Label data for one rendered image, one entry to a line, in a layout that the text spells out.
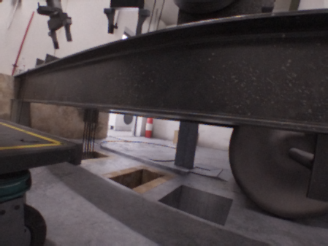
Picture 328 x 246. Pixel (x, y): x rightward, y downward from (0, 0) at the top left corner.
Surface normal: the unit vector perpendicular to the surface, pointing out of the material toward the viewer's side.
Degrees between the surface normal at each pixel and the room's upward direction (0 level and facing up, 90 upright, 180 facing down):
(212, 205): 90
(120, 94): 90
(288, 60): 90
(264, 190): 90
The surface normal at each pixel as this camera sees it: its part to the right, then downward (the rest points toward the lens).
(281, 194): -0.50, -0.07
